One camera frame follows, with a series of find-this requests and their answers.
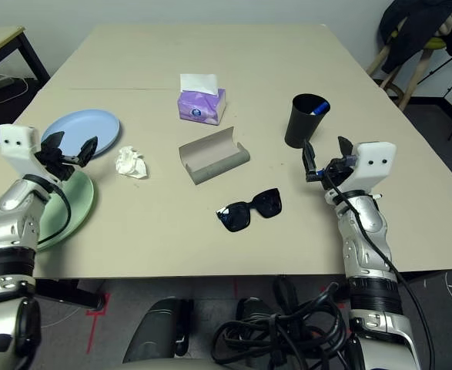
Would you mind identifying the grey robot leg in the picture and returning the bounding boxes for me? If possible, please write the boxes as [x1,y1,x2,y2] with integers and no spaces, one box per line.
[235,296,288,348]
[122,296,194,365]

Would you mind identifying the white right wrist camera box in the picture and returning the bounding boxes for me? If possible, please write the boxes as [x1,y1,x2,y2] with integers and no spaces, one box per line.
[339,141,398,193]

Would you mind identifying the wooden stool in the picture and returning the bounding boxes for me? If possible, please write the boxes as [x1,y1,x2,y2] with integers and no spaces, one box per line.
[366,36,440,112]

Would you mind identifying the black tripod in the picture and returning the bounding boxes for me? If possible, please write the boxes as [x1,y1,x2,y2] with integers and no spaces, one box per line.
[427,40,452,142]

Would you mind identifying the white floor cable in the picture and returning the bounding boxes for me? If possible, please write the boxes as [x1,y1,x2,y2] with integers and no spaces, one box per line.
[12,76,38,96]

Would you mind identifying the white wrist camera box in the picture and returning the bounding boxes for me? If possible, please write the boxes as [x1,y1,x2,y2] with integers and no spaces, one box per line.
[339,141,398,193]
[0,123,63,182]

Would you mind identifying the grey left robot leg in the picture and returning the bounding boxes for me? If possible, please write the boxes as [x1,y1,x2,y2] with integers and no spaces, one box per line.
[122,296,194,365]

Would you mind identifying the grey right robot leg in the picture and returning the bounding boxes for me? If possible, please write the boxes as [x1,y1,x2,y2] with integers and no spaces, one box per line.
[235,296,288,348]

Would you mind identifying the light blue plate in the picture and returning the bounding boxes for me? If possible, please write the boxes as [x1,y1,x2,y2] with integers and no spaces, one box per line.
[40,109,122,159]

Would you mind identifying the yellow-green stool cushion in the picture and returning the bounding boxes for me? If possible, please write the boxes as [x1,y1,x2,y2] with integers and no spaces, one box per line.
[389,29,449,50]

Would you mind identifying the black table base frame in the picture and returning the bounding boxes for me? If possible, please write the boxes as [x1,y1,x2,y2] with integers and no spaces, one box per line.
[35,275,352,312]

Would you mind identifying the black sunglasses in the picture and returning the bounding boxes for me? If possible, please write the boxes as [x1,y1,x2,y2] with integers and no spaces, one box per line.
[215,187,283,234]

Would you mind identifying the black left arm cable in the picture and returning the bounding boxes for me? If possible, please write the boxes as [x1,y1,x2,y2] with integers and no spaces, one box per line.
[0,130,72,247]

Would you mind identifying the grey glasses case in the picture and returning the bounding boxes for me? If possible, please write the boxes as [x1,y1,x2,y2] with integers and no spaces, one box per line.
[178,126,251,187]

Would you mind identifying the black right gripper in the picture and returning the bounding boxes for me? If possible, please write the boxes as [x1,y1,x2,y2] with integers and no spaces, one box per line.
[301,135,360,190]

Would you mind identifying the black cable bundle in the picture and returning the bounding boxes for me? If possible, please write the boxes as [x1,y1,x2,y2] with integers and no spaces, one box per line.
[209,277,352,370]

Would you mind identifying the black jacket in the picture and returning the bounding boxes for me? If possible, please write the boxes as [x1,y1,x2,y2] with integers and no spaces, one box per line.
[378,0,452,74]

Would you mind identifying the white tissue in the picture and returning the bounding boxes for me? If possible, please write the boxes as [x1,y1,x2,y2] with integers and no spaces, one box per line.
[114,145,149,180]

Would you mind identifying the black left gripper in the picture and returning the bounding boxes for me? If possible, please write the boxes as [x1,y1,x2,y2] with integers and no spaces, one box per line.
[35,130,99,182]

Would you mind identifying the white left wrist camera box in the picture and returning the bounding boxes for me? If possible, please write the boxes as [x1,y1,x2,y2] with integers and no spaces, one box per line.
[0,123,63,182]

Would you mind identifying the purple tissue pack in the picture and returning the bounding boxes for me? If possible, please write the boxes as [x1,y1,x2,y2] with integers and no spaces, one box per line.
[177,72,227,127]

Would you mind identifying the black cup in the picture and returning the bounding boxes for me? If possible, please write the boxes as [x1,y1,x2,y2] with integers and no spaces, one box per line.
[284,92,331,150]

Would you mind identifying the light green plate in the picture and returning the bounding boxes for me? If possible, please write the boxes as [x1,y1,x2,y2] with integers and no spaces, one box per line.
[36,169,95,251]

